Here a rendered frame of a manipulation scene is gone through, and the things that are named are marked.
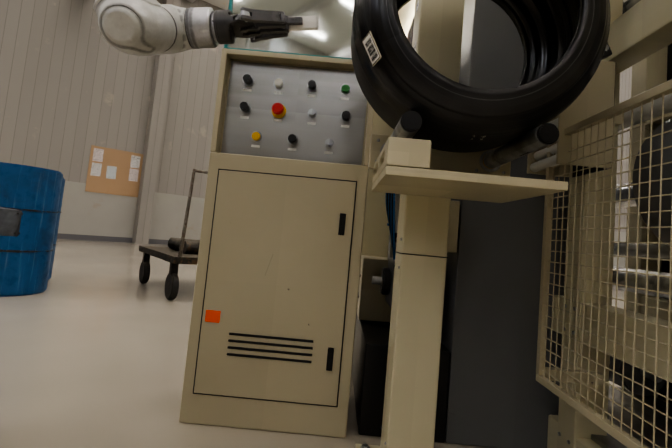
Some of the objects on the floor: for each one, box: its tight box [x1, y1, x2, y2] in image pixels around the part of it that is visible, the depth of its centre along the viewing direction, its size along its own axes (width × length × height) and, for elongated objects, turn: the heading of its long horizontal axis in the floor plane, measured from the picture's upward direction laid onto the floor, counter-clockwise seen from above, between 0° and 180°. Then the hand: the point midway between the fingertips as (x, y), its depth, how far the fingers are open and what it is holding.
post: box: [380, 0, 465, 448], centre depth 136 cm, size 13×13×250 cm
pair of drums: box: [0, 162, 65, 297], centre depth 372 cm, size 81×132×97 cm
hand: (303, 23), depth 103 cm, fingers closed
